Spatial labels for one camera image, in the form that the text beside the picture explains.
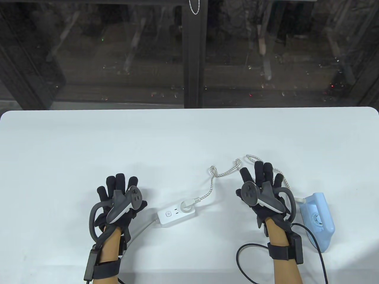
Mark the person's right hand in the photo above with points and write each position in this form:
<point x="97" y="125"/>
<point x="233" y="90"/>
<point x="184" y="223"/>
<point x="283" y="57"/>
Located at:
<point x="259" y="174"/>

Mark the person's left hand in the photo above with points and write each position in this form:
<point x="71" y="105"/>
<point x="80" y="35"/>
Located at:
<point x="130" y="217"/>

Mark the white power strip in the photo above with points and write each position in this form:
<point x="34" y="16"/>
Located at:
<point x="170" y="217"/>

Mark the light blue electric iron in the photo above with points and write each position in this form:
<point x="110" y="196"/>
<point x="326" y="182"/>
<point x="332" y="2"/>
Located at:
<point x="321" y="211"/>

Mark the person's left forearm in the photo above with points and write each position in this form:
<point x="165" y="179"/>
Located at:
<point x="110" y="245"/>

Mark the person's right forearm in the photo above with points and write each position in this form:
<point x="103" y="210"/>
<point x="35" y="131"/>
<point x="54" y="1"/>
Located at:
<point x="275" y="233"/>

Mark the grey left hand controller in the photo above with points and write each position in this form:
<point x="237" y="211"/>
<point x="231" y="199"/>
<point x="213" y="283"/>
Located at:
<point x="118" y="207"/>

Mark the grey hand controller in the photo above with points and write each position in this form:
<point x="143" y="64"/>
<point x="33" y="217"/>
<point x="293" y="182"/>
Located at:
<point x="118" y="207"/>
<point x="266" y="201"/>

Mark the grey right hand controller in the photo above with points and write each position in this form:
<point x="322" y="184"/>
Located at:
<point x="266" y="201"/>

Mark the black framed glass window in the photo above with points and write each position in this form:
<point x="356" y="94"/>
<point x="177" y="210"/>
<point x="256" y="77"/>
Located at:
<point x="194" y="59"/>

